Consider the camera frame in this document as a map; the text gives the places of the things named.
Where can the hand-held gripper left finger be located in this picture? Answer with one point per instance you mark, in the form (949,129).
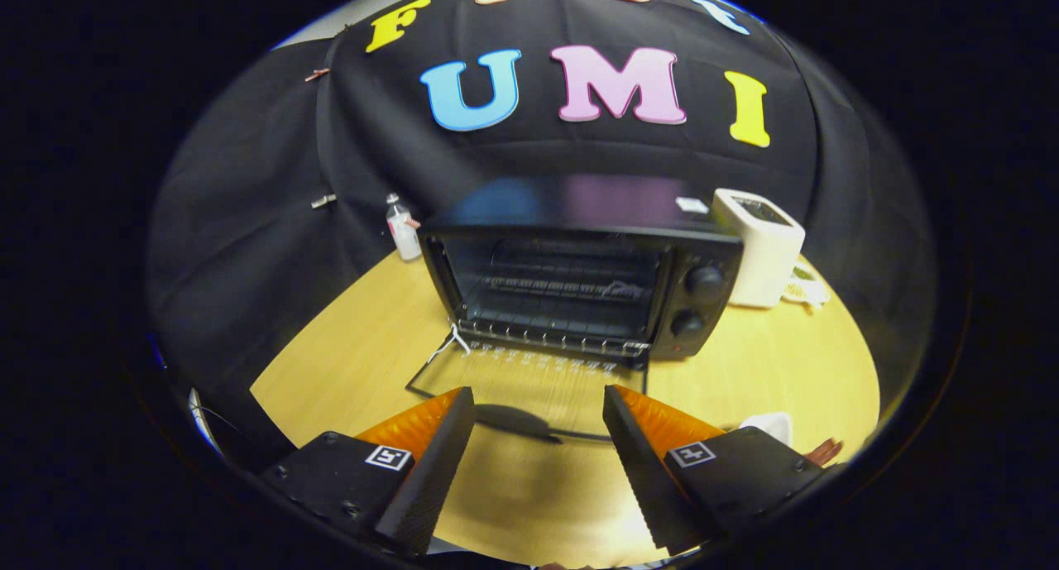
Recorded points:
(434,483)

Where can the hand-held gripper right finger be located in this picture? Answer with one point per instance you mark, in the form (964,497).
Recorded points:
(641,479)

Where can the reddish brown meat piece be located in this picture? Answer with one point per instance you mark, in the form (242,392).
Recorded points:
(826,452)

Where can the black toaster oven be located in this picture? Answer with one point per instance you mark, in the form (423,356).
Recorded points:
(711,251)

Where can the white bread toaster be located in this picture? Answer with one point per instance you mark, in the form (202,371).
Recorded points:
(765,256)

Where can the white ribbed tray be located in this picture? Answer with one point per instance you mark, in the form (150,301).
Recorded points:
(769,425)

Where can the small clear plastic bottle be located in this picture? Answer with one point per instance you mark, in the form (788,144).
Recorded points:
(405,235)

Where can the small white snack dish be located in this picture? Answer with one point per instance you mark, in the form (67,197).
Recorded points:
(807,290)

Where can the silver cloth clip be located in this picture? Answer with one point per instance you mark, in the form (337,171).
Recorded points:
(324,200)

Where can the copper cloth clip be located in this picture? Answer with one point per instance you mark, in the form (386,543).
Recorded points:
(317,74)

